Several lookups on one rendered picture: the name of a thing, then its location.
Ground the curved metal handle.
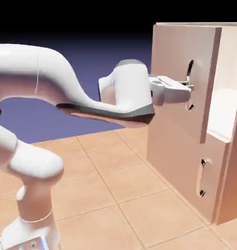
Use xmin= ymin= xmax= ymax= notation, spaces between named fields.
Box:
xmin=185 ymin=59 xmax=196 ymax=112
xmin=195 ymin=157 xmax=208 ymax=198

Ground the short light wood cabinet door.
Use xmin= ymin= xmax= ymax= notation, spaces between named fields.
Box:
xmin=146 ymin=117 xmax=231 ymax=226

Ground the light wood cabinet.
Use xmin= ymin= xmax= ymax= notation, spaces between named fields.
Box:
xmin=146 ymin=22 xmax=237 ymax=227

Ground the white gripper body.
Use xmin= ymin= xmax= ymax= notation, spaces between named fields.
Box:
xmin=157 ymin=75 xmax=192 ymax=104

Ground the tall light wood cabinet door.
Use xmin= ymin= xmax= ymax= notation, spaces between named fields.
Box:
xmin=147 ymin=24 xmax=223 ymax=145

